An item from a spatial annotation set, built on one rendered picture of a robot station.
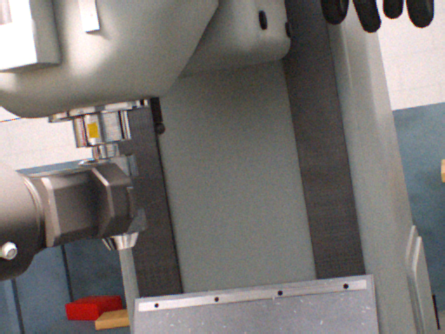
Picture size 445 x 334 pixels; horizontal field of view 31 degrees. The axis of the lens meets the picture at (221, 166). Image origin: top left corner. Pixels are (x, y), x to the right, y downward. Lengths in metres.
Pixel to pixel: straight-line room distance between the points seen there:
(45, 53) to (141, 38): 0.07
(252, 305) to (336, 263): 0.12
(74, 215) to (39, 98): 0.09
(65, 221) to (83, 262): 4.84
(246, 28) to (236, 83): 0.28
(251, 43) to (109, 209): 0.23
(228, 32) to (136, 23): 0.17
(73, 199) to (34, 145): 4.90
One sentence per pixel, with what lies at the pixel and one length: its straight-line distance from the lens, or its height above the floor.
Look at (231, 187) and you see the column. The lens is 1.03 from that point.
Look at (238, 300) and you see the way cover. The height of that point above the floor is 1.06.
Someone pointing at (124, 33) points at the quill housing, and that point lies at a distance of 0.59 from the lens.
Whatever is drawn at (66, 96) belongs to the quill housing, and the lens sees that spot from 0.60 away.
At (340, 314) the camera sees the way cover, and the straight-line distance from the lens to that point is 1.01.
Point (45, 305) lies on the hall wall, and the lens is 5.63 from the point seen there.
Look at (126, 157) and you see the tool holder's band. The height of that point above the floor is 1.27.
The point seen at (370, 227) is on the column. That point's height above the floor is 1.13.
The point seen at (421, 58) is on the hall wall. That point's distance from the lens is 4.82.
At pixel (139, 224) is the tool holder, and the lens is 0.67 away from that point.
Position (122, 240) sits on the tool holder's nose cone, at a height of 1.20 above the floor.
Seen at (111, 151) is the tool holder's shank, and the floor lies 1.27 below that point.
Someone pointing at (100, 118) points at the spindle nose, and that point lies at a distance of 0.65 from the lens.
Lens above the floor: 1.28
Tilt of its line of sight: 3 degrees down
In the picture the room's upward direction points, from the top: 9 degrees counter-clockwise
